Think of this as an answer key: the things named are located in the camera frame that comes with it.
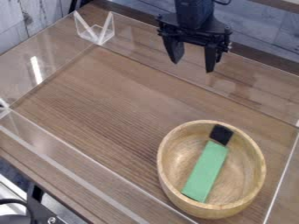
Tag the small black square block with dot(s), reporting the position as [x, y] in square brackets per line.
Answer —
[221, 134]

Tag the wooden bowl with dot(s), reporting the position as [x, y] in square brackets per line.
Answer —
[242, 175]

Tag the clear acrylic corner bracket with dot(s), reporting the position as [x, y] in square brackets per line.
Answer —
[97, 34]

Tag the black table leg bracket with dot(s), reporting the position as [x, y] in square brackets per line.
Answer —
[43, 215]

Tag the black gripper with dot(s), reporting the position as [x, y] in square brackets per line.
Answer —
[194, 25]

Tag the clear acrylic front wall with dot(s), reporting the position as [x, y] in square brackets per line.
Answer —
[103, 197]

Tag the green foam stick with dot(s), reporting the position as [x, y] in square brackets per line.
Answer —
[205, 172]

